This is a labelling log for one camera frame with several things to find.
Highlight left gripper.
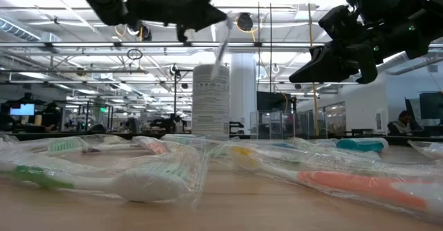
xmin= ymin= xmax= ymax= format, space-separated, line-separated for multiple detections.
xmin=126 ymin=0 xmax=228 ymax=33

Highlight black coiled hanging cable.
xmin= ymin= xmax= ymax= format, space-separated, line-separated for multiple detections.
xmin=268 ymin=0 xmax=273 ymax=93

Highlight clear acrylic organizer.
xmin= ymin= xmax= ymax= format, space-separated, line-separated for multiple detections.
xmin=248 ymin=110 xmax=321 ymax=140

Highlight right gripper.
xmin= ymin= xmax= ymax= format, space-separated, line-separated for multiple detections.
xmin=289 ymin=18 xmax=422 ymax=85

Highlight person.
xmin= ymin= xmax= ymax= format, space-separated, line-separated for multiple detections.
xmin=387 ymin=110 xmax=415 ymax=137

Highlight black wall display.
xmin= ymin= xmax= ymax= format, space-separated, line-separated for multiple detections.
xmin=256 ymin=91 xmax=297 ymax=113

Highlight silver ceiling duct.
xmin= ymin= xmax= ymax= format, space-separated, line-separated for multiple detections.
xmin=383 ymin=49 xmax=443 ymax=76
xmin=0 ymin=16 xmax=44 ymax=42

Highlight lit computer monitor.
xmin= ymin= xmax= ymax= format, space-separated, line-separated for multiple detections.
xmin=9 ymin=103 xmax=35 ymax=116

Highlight dark computer monitor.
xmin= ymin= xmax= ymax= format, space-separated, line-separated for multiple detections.
xmin=419 ymin=91 xmax=443 ymax=120

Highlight black yellow cable reel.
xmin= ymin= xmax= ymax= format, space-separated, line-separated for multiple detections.
xmin=237 ymin=12 xmax=254 ymax=32

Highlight black metal table frame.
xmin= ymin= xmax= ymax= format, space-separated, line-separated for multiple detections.
xmin=0 ymin=131 xmax=443 ymax=146

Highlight white building column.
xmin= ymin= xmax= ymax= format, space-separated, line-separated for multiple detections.
xmin=230 ymin=53 xmax=257 ymax=135

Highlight white wipes canister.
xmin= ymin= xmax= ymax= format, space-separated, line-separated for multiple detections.
xmin=191 ymin=64 xmax=231 ymax=140

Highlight teal toothpaste tube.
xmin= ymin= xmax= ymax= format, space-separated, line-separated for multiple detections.
xmin=271 ymin=141 xmax=297 ymax=149
xmin=336 ymin=137 xmax=389 ymax=154

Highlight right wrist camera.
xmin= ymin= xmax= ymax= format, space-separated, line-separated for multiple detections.
xmin=317 ymin=4 xmax=364 ymax=41

